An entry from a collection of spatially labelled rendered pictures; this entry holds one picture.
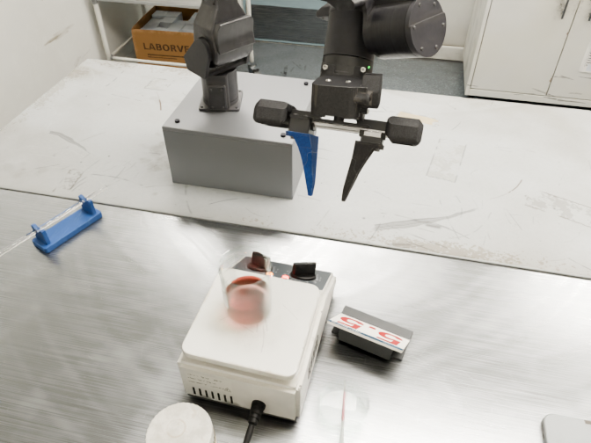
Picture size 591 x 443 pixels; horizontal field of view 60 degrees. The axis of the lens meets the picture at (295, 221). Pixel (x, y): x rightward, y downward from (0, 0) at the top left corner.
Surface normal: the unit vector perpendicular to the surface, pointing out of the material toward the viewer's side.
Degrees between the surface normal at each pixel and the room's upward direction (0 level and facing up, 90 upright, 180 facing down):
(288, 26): 90
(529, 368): 0
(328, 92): 73
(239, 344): 0
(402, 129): 55
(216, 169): 90
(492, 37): 90
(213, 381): 90
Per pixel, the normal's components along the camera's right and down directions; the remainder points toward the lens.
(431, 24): 0.64, 0.20
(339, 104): -0.22, 0.41
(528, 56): -0.22, 0.65
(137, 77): 0.00, -0.74
